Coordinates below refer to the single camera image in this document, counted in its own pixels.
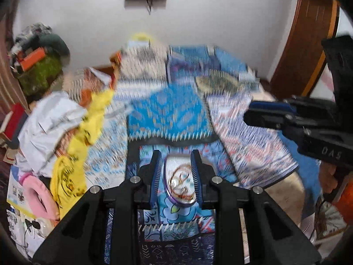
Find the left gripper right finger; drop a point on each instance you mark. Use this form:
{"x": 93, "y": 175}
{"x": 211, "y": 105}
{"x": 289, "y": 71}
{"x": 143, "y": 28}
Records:
{"x": 273, "y": 238}

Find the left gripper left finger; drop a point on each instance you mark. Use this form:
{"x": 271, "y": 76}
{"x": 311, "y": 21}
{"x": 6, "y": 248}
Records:
{"x": 80, "y": 236}

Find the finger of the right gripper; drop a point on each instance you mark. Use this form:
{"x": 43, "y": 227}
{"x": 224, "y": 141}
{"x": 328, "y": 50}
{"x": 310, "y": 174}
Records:
{"x": 290, "y": 123}
{"x": 314, "y": 108}

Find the orange sleeve forearm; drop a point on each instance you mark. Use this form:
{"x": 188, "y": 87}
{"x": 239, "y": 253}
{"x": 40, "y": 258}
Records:
{"x": 345, "y": 204}

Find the right hand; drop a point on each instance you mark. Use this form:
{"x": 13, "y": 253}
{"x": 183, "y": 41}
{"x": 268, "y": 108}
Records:
{"x": 332, "y": 181}

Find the yellow printed garment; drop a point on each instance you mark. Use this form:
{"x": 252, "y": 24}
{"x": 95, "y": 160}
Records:
{"x": 68, "y": 183}

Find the wooden wardrobe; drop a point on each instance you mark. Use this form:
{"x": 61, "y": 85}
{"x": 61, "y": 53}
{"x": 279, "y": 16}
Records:
{"x": 303, "y": 58}

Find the blue patchwork bed quilt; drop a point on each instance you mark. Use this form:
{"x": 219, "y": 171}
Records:
{"x": 150, "y": 112}

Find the heart-shaped blue tin box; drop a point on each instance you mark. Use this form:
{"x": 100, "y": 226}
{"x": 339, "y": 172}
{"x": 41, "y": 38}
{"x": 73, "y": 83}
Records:
{"x": 178, "y": 180}

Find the white crumpled garment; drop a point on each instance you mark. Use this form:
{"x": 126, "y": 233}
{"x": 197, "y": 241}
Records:
{"x": 51, "y": 118}

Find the red white box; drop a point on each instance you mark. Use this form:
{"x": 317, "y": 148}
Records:
{"x": 13, "y": 123}

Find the striped orange pillow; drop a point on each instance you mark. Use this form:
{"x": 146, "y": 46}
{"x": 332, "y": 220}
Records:
{"x": 82, "y": 83}

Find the striped brown curtain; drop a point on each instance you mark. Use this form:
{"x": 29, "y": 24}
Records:
{"x": 11, "y": 92}

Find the green patterned covered stand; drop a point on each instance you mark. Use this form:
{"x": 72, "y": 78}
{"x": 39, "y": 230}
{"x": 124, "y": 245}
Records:
{"x": 39, "y": 77}

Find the yellow plush toy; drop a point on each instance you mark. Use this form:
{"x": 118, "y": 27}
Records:
{"x": 141, "y": 37}

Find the orange box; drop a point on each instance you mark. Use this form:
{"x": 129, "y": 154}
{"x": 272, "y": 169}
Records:
{"x": 31, "y": 59}

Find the pile of dark clothes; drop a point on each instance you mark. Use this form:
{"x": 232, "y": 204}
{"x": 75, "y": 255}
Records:
{"x": 39, "y": 35}

